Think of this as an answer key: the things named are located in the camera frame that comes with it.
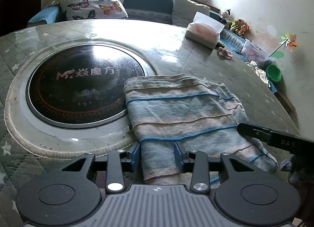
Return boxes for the striped blue knit garment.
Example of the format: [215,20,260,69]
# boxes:
[123,74,278,185]

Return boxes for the round black induction cooktop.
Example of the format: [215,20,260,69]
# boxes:
[26,44,145,129]

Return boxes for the green plastic bowl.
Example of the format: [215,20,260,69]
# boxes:
[266,64,282,83]

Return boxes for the pink small toy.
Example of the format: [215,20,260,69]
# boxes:
[217,47,233,59]

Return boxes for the quilted star tablecloth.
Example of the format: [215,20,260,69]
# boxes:
[1,19,298,226]

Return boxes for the colourful pinwheel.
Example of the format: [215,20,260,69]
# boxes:
[269,32,298,59]

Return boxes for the clear plastic container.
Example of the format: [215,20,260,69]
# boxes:
[241,39,268,63]

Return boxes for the tissue box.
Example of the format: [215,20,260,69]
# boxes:
[185,12,225,49]

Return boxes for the stuffed toys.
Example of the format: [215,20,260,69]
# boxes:
[221,9,250,38]

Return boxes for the white cushion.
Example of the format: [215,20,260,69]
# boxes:
[171,0,211,27]

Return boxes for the dark green sofa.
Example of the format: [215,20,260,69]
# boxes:
[64,0,222,25]

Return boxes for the butterfly print pillow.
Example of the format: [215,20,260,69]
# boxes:
[59,0,128,21]

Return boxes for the blue cushion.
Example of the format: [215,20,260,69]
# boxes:
[28,5,65,25]

